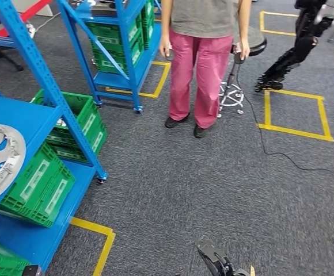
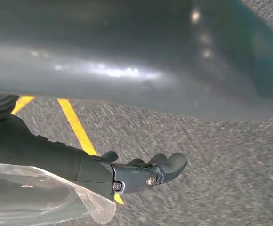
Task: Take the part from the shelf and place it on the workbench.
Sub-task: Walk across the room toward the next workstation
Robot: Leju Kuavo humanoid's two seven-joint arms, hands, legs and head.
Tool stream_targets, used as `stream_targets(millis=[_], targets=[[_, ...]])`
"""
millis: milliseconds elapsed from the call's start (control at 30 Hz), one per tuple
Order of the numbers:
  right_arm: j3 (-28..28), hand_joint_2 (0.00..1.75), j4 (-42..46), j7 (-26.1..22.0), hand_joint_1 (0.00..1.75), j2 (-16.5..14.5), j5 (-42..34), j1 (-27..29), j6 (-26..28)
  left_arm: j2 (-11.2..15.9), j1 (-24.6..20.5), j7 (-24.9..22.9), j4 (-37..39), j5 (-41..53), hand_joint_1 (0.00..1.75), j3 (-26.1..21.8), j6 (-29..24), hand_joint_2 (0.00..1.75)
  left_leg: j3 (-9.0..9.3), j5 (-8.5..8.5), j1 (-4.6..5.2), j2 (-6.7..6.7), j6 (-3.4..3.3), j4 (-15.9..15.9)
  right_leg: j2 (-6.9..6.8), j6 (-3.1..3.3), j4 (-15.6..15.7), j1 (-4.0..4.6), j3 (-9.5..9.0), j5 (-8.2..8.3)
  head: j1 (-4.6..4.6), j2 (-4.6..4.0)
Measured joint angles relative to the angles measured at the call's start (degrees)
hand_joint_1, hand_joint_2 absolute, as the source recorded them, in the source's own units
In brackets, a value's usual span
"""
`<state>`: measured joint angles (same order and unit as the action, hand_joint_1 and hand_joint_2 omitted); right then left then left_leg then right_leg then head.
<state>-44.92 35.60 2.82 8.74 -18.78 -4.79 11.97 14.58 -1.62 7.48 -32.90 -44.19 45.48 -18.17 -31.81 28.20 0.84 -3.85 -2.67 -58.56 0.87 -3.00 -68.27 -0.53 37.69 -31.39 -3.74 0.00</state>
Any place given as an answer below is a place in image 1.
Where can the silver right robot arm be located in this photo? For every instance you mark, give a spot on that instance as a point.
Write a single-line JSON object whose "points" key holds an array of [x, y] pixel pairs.
{"points": [[242, 272]]}

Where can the blue steel shelf rack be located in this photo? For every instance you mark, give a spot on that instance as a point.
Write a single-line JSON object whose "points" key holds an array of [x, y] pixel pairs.
{"points": [[40, 76], [129, 57]]}

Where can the person's black shoe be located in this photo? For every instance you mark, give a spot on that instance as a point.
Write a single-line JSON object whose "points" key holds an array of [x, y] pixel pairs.
{"points": [[172, 122], [200, 132]]}

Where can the yellow floor tape line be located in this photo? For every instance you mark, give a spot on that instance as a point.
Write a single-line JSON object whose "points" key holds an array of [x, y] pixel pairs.
{"points": [[161, 82]]}

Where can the black round hand controller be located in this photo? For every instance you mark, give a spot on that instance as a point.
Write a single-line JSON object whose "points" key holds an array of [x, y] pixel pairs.
{"points": [[170, 55], [238, 58]]}

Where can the person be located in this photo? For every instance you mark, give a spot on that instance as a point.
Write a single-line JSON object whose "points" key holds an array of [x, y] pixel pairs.
{"points": [[201, 68]]}

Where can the person's right hand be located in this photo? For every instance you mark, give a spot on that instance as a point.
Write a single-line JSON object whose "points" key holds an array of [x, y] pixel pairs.
{"points": [[165, 45]]}

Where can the person's hand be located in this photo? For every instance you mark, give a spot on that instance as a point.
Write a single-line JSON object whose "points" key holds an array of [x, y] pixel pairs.
{"points": [[165, 45], [245, 48]]}

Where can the green plastic crate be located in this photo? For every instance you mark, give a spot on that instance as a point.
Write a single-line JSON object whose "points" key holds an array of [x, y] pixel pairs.
{"points": [[109, 32], [60, 198], [2, 261], [29, 179], [80, 106], [112, 63], [148, 23], [69, 154]]}

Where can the yellow floor tape outline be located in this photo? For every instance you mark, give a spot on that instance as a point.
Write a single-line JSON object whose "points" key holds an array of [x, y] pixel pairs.
{"points": [[261, 23], [106, 247], [296, 131]]}

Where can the person's left hand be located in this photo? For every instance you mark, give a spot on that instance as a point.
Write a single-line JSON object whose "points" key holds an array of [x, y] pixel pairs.
{"points": [[245, 48]]}

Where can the black round stool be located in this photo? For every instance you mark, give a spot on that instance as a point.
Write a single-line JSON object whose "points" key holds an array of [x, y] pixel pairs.
{"points": [[254, 42]]}

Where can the grey tray with holes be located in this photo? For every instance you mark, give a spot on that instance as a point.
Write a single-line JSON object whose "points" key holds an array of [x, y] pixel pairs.
{"points": [[106, 9]]}

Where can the white power strip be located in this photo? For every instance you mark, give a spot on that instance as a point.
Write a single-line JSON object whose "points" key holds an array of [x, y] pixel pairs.
{"points": [[31, 30]]}

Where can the black office chair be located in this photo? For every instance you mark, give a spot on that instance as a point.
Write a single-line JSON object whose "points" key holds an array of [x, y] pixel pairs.
{"points": [[11, 63]]}

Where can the red barrier tape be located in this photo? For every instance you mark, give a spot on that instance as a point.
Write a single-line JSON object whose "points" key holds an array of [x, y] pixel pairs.
{"points": [[32, 11]]}

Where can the grey wheel hubcap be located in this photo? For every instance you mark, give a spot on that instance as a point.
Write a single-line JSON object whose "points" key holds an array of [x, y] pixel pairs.
{"points": [[0, 163]]}

